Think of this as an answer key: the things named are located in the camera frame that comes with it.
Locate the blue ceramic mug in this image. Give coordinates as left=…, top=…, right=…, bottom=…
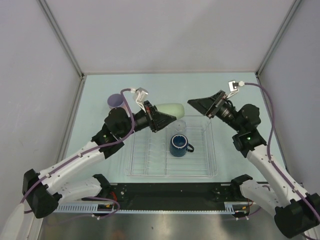
left=169, top=134, right=195, bottom=157

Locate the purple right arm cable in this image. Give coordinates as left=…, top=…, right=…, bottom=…
left=239, top=81, right=320, bottom=240

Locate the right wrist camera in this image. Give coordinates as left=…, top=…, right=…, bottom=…
left=226, top=80, right=245, bottom=99

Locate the aluminium frame post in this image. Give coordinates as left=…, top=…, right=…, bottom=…
left=36, top=0, right=84, bottom=80
left=255, top=0, right=304, bottom=79

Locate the white slotted cable duct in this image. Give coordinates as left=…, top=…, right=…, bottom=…
left=54, top=203, right=248, bottom=215

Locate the clear plastic dish rack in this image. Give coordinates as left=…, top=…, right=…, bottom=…
left=127, top=115, right=218, bottom=178

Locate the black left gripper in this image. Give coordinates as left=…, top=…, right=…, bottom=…
left=118, top=100, right=176, bottom=139

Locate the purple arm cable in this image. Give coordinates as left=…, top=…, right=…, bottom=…
left=19, top=87, right=137, bottom=213
left=239, top=81, right=320, bottom=240

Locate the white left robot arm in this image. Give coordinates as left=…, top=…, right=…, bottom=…
left=21, top=100, right=185, bottom=219

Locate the clear glass tumbler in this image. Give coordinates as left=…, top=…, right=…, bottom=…
left=173, top=119, right=187, bottom=133

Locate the pale green plastic cup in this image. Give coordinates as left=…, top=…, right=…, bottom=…
left=155, top=103, right=185, bottom=119

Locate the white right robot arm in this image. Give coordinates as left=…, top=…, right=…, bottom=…
left=187, top=90, right=320, bottom=239

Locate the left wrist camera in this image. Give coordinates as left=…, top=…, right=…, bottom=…
left=130, top=87, right=149, bottom=111

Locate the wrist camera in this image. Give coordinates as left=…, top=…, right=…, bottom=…
left=226, top=80, right=245, bottom=99
left=130, top=87, right=149, bottom=111

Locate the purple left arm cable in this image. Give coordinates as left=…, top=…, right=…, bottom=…
left=19, top=87, right=137, bottom=213

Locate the aluminium frame post left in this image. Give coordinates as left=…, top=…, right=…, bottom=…
left=36, top=0, right=84, bottom=80

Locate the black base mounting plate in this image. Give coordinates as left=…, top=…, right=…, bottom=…
left=97, top=182, right=253, bottom=211

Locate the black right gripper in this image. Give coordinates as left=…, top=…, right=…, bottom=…
left=188, top=90, right=244, bottom=133

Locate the aluminium frame post right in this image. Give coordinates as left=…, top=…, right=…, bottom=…
left=255, top=0, right=304, bottom=79

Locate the lavender plastic cup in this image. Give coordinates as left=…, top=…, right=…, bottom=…
left=107, top=93, right=127, bottom=110

